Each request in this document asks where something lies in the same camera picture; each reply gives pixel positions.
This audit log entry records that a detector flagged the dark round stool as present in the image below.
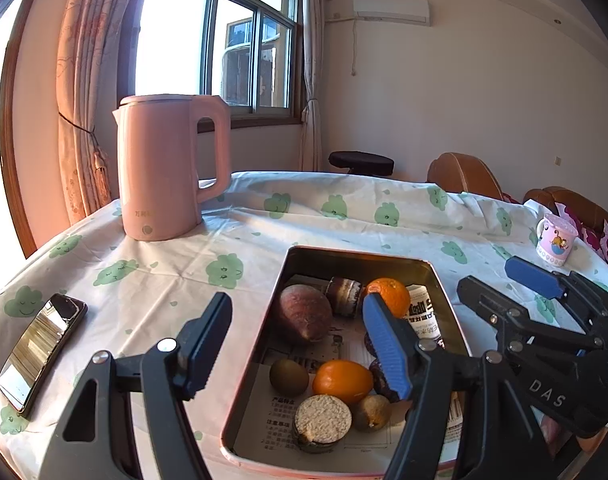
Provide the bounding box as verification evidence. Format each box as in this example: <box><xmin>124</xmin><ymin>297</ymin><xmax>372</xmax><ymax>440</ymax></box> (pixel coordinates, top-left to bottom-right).
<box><xmin>329</xmin><ymin>151</ymin><xmax>395</xmax><ymax>177</ymax></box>

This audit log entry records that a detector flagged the small green kiwi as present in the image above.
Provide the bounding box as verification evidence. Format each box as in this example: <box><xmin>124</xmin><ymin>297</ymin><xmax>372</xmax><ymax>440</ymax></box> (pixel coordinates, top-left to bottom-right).
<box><xmin>269</xmin><ymin>358</ymin><xmax>309</xmax><ymax>396</ymax></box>
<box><xmin>351</xmin><ymin>394</ymin><xmax>392</xmax><ymax>432</ymax></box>

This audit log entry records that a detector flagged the rectangular metal tin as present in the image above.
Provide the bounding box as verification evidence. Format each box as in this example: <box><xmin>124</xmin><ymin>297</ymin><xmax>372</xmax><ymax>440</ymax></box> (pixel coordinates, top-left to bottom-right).
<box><xmin>219</xmin><ymin>246</ymin><xmax>472</xmax><ymax>480</ymax></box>

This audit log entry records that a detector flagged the orange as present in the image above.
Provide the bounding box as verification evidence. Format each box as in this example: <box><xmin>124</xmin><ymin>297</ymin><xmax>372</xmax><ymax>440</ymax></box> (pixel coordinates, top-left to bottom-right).
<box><xmin>312</xmin><ymin>359</ymin><xmax>375</xmax><ymax>406</ymax></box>
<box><xmin>361</xmin><ymin>277</ymin><xmax>412</xmax><ymax>320</ymax></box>

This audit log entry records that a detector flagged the pink floral cushion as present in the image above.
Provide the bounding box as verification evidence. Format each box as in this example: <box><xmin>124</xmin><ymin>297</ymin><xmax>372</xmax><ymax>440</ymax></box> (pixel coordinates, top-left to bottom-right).
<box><xmin>559</xmin><ymin>202</ymin><xmax>608</xmax><ymax>266</ymax></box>

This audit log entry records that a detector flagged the white green patterned tablecloth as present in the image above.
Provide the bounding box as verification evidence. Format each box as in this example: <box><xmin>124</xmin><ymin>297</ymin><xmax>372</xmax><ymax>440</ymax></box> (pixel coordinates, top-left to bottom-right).
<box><xmin>0</xmin><ymin>171</ymin><xmax>608</xmax><ymax>480</ymax></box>

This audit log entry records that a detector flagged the beige curtain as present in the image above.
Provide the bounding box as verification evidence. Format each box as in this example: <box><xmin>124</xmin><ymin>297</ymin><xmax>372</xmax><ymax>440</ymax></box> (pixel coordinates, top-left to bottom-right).
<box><xmin>296</xmin><ymin>0</ymin><xmax>335</xmax><ymax>172</ymax></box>

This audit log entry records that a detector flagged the pink cartoon cup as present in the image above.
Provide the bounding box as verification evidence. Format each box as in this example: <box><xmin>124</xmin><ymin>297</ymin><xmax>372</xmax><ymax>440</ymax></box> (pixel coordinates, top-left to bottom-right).
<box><xmin>535</xmin><ymin>213</ymin><xmax>580</xmax><ymax>268</ymax></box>

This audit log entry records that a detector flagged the brown leather sofa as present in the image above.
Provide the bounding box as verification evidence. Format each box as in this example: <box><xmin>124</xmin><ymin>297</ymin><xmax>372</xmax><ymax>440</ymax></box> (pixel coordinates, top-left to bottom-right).
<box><xmin>523</xmin><ymin>186</ymin><xmax>608</xmax><ymax>271</ymax></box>

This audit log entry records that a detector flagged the brown white banded piece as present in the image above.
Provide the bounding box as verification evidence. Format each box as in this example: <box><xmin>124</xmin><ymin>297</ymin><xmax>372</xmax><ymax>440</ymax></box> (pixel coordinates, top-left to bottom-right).
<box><xmin>325</xmin><ymin>276</ymin><xmax>367</xmax><ymax>318</ymax></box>

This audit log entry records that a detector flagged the printed paper liner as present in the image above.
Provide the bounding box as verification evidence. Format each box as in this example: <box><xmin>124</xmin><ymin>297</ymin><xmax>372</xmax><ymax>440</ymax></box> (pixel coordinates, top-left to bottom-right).
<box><xmin>234</xmin><ymin>272</ymin><xmax>465</xmax><ymax>461</ymax></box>

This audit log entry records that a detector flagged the brown leather armchair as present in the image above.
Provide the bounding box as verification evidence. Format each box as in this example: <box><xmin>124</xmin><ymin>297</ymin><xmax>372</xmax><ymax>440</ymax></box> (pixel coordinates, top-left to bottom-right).
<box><xmin>426</xmin><ymin>152</ymin><xmax>505</xmax><ymax>201</ymax></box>

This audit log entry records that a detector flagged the black smartphone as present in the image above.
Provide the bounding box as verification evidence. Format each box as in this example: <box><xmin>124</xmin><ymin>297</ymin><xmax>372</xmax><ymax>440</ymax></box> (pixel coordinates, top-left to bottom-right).
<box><xmin>0</xmin><ymin>293</ymin><xmax>88</xmax><ymax>415</ymax></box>

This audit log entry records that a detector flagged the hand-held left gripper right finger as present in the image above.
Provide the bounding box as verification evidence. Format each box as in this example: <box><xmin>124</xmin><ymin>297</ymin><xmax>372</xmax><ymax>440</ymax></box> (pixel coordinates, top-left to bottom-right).
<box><xmin>362</xmin><ymin>294</ymin><xmax>555</xmax><ymax>480</ymax></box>

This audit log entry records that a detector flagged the purple passion fruit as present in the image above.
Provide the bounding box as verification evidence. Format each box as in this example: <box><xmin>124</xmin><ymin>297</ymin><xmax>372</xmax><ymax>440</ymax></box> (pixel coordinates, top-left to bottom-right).
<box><xmin>275</xmin><ymin>284</ymin><xmax>333</xmax><ymax>345</ymax></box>

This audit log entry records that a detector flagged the orange patterned curtain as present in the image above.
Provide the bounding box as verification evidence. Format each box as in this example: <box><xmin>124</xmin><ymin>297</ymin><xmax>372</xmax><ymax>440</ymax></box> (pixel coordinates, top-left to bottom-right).
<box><xmin>56</xmin><ymin>0</ymin><xmax>149</xmax><ymax>226</ymax></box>

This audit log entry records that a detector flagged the curtain tassel tieback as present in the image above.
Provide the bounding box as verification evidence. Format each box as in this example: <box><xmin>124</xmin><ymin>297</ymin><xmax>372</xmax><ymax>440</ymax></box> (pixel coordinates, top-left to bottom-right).
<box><xmin>58</xmin><ymin>110</ymin><xmax>110</xmax><ymax>197</ymax></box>

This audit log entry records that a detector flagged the sliding glass window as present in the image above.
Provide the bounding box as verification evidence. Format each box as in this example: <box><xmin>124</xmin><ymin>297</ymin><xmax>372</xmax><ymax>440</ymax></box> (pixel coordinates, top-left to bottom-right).
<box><xmin>118</xmin><ymin>0</ymin><xmax>305</xmax><ymax>128</ymax></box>

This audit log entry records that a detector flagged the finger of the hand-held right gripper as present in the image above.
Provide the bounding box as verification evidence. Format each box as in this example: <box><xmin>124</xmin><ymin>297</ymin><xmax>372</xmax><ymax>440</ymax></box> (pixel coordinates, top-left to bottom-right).
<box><xmin>457</xmin><ymin>275</ymin><xmax>601</xmax><ymax>357</ymax></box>
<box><xmin>505</xmin><ymin>256</ymin><xmax>608</xmax><ymax>334</ymax></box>

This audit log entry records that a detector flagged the round tan topped slice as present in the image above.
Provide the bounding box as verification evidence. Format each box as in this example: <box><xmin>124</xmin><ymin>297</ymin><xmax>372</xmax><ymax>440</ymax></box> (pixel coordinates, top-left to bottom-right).
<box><xmin>292</xmin><ymin>394</ymin><xmax>353</xmax><ymax>455</ymax></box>

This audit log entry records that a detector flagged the white wall pipe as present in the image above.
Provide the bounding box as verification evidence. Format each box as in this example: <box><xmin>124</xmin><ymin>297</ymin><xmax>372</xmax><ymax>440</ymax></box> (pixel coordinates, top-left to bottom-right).
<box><xmin>326</xmin><ymin>14</ymin><xmax>359</xmax><ymax>77</ymax></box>

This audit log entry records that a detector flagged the white air conditioner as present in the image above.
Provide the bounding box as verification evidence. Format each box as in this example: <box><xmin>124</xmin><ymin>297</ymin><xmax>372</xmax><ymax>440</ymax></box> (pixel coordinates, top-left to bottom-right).
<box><xmin>352</xmin><ymin>0</ymin><xmax>431</xmax><ymax>26</ymax></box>

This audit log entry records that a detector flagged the pink electric kettle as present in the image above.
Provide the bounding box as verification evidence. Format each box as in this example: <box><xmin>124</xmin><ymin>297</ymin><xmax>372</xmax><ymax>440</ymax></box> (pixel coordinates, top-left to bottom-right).
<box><xmin>112</xmin><ymin>94</ymin><xmax>232</xmax><ymax>242</ymax></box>

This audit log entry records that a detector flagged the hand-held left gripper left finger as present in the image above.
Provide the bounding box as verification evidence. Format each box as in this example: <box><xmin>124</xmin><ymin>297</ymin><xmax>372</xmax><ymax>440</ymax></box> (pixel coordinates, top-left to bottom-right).
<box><xmin>38</xmin><ymin>291</ymin><xmax>233</xmax><ymax>480</ymax></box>

